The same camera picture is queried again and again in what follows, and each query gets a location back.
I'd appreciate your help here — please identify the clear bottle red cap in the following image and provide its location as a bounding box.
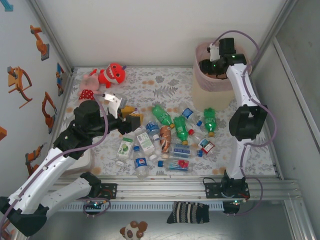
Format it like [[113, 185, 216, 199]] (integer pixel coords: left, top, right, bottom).
[[187, 128, 216, 155]]

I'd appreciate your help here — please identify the floral grey tablecloth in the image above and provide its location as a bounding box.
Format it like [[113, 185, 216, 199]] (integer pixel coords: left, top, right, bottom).
[[53, 66, 280, 177]]

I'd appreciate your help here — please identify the long water bottle blue label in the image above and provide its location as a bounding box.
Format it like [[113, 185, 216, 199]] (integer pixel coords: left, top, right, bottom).
[[167, 142, 204, 160]]

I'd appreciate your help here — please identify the black white striped sock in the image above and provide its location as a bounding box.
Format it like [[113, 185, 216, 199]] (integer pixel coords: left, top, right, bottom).
[[166, 201, 210, 225]]

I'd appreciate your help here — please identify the blue wall sticker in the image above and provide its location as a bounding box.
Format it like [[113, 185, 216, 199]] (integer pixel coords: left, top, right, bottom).
[[0, 0, 15, 13]]

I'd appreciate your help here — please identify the white bottle lime picture label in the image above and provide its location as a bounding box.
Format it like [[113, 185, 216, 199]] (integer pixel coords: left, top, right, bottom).
[[116, 136, 133, 167]]

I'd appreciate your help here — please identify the pink pig plush toy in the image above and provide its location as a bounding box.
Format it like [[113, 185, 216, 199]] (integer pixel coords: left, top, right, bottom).
[[77, 72, 103, 101]]

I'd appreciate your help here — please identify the clear bottle blue label white cap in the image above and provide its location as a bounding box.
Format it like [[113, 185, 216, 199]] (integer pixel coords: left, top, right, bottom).
[[144, 120, 161, 141]]

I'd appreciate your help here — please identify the brown white plush dog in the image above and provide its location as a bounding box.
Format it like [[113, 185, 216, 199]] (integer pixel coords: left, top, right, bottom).
[[119, 220, 149, 239]]

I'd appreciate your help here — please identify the white bottle green print label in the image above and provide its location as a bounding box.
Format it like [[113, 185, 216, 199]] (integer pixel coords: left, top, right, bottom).
[[135, 131, 159, 161]]

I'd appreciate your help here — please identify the green plastic bottle yellow cap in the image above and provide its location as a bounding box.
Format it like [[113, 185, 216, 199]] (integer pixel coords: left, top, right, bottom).
[[172, 115, 190, 146], [151, 104, 175, 130], [202, 107, 217, 138]]

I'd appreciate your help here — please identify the copper brown drink bottle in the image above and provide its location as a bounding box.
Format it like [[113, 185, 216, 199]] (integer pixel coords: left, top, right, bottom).
[[158, 124, 173, 160]]

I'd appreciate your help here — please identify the aluminium frame rail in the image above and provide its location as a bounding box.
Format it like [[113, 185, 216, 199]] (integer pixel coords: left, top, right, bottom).
[[49, 174, 303, 201]]

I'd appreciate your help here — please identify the white tissue box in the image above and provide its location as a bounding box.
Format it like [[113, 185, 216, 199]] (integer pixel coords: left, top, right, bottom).
[[65, 147, 94, 174]]

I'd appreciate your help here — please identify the white slotted cable duct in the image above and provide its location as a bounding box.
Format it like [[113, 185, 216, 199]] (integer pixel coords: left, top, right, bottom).
[[57, 201, 225, 212]]

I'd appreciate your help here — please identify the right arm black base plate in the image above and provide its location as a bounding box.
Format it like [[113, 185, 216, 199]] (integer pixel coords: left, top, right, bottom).
[[204, 181, 251, 201]]

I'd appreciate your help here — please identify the pink mesh waste basket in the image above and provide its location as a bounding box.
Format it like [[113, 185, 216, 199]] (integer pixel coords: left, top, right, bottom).
[[193, 39, 252, 92]]

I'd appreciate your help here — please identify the clear cola bottle blue cap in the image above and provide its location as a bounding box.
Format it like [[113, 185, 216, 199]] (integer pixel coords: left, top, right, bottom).
[[131, 145, 151, 179]]

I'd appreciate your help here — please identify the square bottle red flower label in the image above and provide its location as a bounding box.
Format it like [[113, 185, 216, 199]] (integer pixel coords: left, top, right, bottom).
[[157, 159, 193, 173]]

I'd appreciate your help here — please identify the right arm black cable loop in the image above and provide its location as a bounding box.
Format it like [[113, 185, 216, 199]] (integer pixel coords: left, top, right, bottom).
[[214, 71, 230, 81]]

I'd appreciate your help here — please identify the red shark plush toy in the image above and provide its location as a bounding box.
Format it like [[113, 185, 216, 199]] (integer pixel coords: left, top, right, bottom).
[[97, 62, 128, 89]]

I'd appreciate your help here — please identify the aluminium frame post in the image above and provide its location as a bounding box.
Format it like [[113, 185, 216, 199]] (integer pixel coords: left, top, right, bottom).
[[28, 0, 75, 74], [249, 0, 300, 73]]

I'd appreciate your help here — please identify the beige waste bin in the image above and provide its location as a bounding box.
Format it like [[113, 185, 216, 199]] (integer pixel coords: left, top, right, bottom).
[[191, 72, 239, 112]]

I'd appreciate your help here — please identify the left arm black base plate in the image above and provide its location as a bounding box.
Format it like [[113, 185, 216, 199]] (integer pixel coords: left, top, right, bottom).
[[86, 183, 118, 200]]

